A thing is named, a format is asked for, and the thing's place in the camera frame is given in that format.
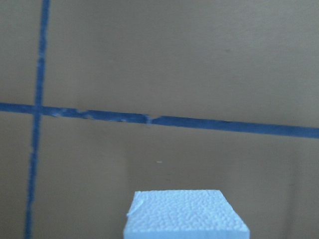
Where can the light blue foam block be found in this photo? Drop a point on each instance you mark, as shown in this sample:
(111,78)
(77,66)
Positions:
(183,214)

